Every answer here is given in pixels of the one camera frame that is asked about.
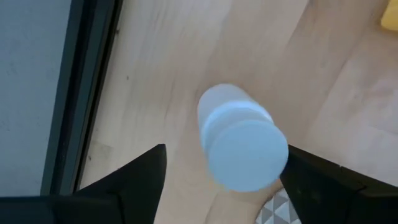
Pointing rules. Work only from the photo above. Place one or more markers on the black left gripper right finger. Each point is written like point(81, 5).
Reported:
point(323, 196)

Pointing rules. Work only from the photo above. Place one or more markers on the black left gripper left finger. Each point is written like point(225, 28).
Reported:
point(133, 186)

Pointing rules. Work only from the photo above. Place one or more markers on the white pill bottle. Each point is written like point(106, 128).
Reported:
point(245, 155)

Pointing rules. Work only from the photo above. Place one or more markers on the yellow plastic basket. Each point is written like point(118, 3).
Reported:
point(391, 17)

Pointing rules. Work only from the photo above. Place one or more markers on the grey white triangle-patterned object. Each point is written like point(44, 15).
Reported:
point(276, 208)

